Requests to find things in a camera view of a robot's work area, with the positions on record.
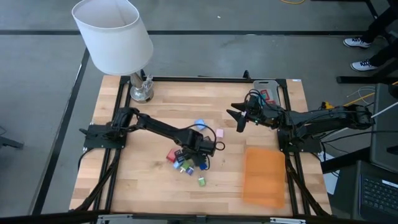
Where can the pale grey plastic bin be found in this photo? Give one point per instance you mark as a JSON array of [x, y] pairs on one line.
[[262, 84]]

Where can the white metal plate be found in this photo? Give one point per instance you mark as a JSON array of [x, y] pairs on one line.
[[287, 221]]

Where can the red wall charger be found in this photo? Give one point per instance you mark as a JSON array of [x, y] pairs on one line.
[[171, 155]]

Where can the black chair base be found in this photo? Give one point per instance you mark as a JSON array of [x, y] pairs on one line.
[[9, 143]]

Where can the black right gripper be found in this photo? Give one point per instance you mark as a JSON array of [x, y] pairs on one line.
[[264, 113]]

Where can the table lamp with white shade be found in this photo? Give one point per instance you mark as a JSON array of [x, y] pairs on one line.
[[115, 37]]

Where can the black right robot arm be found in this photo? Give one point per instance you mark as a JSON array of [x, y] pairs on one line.
[[326, 119]]

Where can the person's leg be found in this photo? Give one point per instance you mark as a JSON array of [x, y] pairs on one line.
[[379, 25], [385, 56]]

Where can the black aluminium table frame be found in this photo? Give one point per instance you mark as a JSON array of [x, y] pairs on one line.
[[202, 79]]

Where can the person's shoe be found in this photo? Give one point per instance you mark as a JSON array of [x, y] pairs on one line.
[[362, 65], [357, 42]]

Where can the clear crumpled plastic wrap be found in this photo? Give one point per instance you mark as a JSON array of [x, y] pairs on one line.
[[147, 84]]

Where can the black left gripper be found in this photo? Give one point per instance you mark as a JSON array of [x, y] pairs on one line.
[[200, 145]]

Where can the green white wall charger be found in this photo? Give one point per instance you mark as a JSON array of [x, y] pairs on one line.
[[186, 165], [202, 181]]

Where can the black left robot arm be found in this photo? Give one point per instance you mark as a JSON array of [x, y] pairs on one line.
[[155, 126]]

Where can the teal card reader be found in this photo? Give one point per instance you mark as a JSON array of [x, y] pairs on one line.
[[263, 97]]

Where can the dark blue card reader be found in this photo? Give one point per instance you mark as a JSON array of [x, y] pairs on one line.
[[203, 166]]

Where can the grey metal plate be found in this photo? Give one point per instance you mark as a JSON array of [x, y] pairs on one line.
[[115, 218]]

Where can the pink wall charger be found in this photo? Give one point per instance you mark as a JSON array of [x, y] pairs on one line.
[[219, 133]]

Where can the light blue wall charger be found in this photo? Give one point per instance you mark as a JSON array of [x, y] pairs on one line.
[[177, 165]]

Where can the black laptop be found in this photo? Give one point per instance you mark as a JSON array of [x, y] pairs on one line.
[[379, 193]]

